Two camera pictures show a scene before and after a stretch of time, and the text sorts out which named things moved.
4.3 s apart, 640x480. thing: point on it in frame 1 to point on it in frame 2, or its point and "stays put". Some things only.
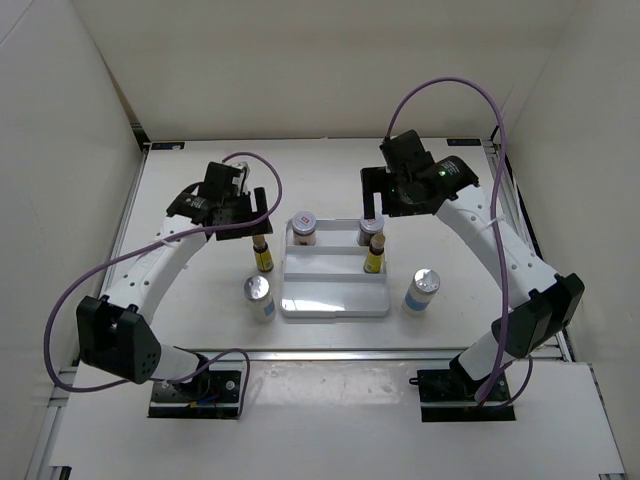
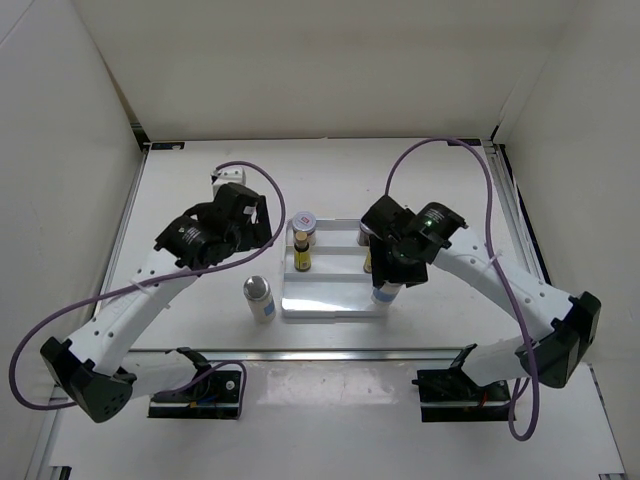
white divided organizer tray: (327, 279) stays put
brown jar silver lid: (368, 227) stays put
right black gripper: (373, 181) to (380, 267)
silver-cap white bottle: (418, 297) to (386, 293)
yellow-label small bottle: (262, 253) to (302, 255)
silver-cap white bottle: (257, 291) stays put
